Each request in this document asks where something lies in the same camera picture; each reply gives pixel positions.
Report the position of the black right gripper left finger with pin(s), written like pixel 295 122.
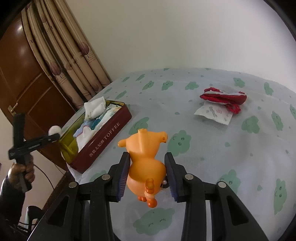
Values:
pixel 119 174

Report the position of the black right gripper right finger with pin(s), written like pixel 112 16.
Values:
pixel 175 173

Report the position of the orange rubber toy animal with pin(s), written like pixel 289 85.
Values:
pixel 146 173

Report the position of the blue cloth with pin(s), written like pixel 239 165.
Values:
pixel 88 125

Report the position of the teal white plastic packet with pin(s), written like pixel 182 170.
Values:
pixel 101 120

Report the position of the red white cloth item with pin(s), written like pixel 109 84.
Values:
pixel 232 101

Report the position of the fluffy white sock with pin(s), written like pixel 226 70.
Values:
pixel 54 130

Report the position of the dark sleeved left forearm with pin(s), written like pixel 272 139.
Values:
pixel 11 210

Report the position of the person's left hand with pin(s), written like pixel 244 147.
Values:
pixel 17 170

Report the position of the gold red toffee tin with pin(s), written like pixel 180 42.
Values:
pixel 82 159

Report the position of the brown wooden door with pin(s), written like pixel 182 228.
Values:
pixel 24 81

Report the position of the small white wrapped packet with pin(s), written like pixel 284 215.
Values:
pixel 216 112

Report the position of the green cloud pattern tablecloth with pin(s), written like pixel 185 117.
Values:
pixel 254 154

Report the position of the beige patterned curtain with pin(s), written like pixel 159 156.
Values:
pixel 62 51

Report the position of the brass door handle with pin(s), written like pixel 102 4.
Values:
pixel 11 109

